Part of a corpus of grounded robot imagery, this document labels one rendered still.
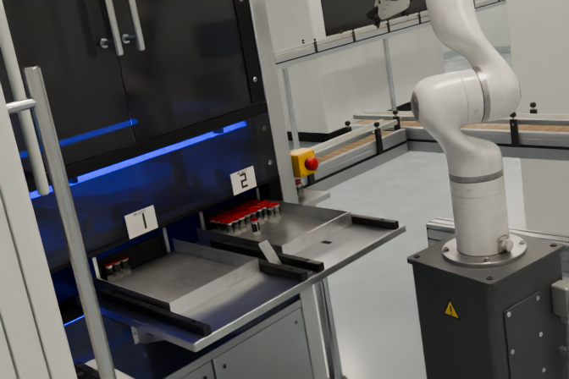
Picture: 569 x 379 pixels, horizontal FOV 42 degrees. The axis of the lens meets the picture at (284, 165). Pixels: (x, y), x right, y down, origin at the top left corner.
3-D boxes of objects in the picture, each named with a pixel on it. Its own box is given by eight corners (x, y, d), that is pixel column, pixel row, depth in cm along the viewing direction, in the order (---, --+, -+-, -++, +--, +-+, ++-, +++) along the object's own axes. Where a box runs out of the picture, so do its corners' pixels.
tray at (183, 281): (91, 288, 185) (88, 275, 184) (175, 250, 202) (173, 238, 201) (172, 317, 160) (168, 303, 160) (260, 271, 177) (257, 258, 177)
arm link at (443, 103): (511, 177, 163) (501, 68, 157) (428, 191, 162) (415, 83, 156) (493, 163, 174) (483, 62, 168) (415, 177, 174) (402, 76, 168)
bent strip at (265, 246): (262, 266, 181) (257, 244, 179) (270, 261, 183) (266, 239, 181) (303, 277, 171) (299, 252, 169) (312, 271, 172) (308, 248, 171)
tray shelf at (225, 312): (75, 304, 182) (74, 296, 182) (278, 210, 228) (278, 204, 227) (196, 352, 148) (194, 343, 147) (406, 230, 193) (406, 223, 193)
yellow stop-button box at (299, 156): (284, 176, 227) (280, 153, 225) (301, 169, 231) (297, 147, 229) (302, 178, 221) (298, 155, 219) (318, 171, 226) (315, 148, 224)
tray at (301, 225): (198, 239, 207) (196, 227, 206) (266, 209, 224) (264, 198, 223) (284, 259, 183) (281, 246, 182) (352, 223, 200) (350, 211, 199)
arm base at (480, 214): (544, 245, 170) (538, 168, 165) (488, 275, 160) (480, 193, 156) (479, 230, 186) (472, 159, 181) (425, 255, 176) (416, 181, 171)
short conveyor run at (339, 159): (280, 214, 230) (272, 165, 226) (247, 208, 241) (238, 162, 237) (411, 152, 275) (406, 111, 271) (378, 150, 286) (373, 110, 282)
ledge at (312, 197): (270, 205, 233) (269, 200, 233) (299, 193, 242) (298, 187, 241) (302, 211, 223) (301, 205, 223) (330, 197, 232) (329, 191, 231)
